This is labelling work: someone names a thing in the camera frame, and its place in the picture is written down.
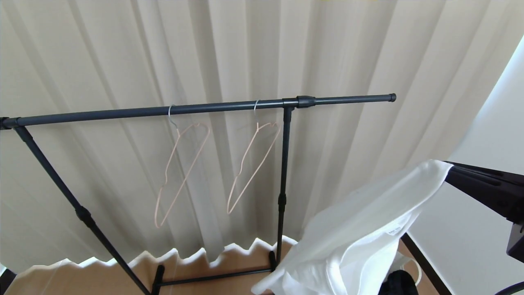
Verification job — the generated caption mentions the white laundry basket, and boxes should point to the white laundry basket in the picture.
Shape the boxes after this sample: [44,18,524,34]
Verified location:
[399,256,422,286]

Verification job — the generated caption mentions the white printed t-shirt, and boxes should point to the white printed t-shirt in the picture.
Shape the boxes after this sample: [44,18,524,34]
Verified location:
[251,159,454,295]

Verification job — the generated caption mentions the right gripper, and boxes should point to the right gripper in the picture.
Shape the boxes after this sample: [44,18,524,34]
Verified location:
[506,222,524,263]

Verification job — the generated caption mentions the black cable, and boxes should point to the black cable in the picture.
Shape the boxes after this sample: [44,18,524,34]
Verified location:
[493,281,524,295]

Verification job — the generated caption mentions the black garment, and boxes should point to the black garment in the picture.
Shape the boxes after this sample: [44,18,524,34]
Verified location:
[377,270,419,295]

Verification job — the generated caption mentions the beige curtain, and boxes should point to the beige curtain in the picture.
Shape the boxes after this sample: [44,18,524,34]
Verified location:
[0,0,524,273]

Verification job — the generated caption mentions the pink clothes hanger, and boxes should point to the pink clothes hanger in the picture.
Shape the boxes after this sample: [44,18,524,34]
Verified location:
[154,104,210,229]
[226,100,282,215]

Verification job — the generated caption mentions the black clothes rack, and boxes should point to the black clothes rack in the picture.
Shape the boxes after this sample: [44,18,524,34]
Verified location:
[0,93,397,295]

